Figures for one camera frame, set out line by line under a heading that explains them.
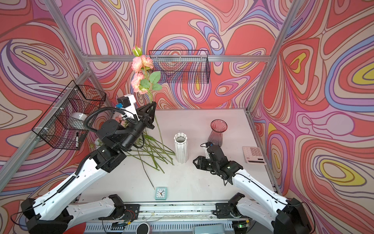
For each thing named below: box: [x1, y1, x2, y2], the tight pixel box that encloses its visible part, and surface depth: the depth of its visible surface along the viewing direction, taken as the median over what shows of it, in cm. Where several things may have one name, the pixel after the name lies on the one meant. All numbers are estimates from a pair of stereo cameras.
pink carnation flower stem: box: [130, 45, 169, 153], surface depth 50 cm
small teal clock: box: [154, 186, 168, 201], surface depth 80 cm
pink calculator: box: [242, 146, 267, 165], surface depth 94 cm
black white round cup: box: [135, 222, 150, 234], surface depth 66 cm
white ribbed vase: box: [173, 132, 189, 165], surface depth 78 cm
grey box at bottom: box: [192, 223, 226, 234], surface depth 71 cm
